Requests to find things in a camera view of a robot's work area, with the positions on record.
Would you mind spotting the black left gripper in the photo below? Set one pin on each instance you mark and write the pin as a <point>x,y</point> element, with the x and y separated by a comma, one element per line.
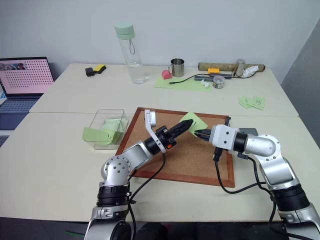
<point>163,136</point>

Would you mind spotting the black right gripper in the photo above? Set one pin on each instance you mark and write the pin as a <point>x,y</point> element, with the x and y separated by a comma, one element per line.
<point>218,154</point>

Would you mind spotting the green sticky note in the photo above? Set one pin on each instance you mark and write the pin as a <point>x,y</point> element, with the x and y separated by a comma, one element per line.
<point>193,120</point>

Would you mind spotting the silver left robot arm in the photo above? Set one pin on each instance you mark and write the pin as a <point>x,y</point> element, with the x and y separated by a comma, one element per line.
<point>140,153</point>

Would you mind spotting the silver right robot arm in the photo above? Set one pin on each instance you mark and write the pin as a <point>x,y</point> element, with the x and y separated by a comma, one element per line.
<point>272,160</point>

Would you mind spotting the green note with handwriting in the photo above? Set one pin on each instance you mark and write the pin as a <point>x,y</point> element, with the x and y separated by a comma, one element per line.
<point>258,102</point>
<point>245,102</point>

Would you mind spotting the small clear jar of pushpins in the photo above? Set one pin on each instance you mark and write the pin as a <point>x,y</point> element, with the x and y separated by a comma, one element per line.
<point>218,83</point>

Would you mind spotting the clear plastic box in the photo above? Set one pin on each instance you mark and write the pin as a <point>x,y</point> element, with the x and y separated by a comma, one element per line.
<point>112,117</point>

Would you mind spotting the green note with black marks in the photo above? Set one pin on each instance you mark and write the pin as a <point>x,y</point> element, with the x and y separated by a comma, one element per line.
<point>96,136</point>

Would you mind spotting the black clip on board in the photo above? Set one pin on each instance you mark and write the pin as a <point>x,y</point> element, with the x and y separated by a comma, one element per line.
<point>228,120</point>

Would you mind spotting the wood-framed cork board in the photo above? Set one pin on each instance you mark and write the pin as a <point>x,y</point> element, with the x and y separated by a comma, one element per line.
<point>180,162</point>

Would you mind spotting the large green paper sheet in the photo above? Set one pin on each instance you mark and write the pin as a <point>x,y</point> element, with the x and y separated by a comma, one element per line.
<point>185,86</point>

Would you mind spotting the small white plastic part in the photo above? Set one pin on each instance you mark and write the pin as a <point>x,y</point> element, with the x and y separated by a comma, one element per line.
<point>205,84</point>

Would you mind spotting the pink rounded object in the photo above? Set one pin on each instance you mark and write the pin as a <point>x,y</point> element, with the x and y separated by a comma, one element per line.
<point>166,75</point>

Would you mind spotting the steel mug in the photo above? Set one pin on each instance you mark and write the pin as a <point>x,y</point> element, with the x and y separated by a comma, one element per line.
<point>178,67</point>

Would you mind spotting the gray usb hub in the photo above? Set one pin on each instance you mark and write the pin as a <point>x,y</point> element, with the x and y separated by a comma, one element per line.
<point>220,75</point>

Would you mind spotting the yellow toy brick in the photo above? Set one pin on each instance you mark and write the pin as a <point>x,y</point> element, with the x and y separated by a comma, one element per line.
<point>214,70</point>

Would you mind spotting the pile of light green notes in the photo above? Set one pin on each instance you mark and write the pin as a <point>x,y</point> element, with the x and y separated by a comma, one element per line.
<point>113,125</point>

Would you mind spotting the steel cylinder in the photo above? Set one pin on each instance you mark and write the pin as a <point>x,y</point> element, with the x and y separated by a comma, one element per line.
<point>239,67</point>

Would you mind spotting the crumpled white tissue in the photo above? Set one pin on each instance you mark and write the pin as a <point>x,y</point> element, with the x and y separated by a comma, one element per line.
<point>250,71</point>

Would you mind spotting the clear bottle with green lid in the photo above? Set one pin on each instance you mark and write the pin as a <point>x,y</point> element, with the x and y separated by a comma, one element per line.
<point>131,55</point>

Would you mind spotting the yellow and black sponge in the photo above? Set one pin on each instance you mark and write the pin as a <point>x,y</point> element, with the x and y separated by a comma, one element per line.
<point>99,68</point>

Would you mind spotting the black power adapter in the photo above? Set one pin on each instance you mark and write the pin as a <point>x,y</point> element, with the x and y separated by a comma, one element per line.
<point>89,72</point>

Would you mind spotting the open laptop with pink screen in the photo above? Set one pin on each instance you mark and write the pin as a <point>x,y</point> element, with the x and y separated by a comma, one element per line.
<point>23,77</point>

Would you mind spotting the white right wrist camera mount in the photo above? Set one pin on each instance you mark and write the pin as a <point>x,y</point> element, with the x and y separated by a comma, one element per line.
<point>223,137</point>

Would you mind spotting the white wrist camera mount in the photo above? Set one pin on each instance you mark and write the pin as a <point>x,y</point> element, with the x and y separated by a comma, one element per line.
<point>150,119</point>
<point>223,137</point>

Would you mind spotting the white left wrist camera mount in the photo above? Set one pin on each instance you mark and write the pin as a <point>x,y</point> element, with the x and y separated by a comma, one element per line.
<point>150,119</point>

